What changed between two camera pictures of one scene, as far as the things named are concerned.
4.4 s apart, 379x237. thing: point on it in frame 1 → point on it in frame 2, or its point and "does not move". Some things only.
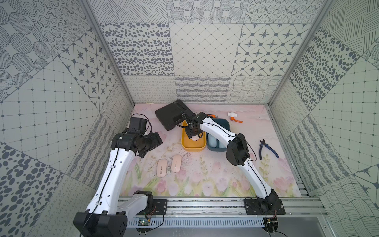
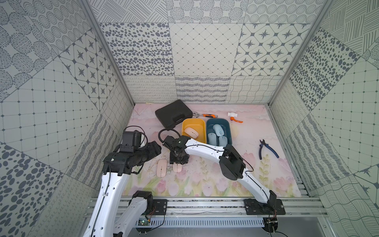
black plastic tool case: x=169 y=115 does not move
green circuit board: x=143 y=222 does not move
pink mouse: x=176 y=163 does not move
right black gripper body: x=191 y=131 → x=175 y=157
